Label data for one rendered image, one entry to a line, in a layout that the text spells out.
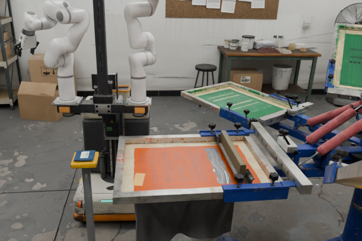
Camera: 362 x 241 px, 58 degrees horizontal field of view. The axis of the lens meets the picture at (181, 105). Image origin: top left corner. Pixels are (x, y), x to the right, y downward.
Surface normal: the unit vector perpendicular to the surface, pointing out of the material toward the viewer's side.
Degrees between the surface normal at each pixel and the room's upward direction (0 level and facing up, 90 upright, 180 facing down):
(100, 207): 90
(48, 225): 0
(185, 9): 90
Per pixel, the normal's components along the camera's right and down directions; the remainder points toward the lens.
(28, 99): -0.11, 0.35
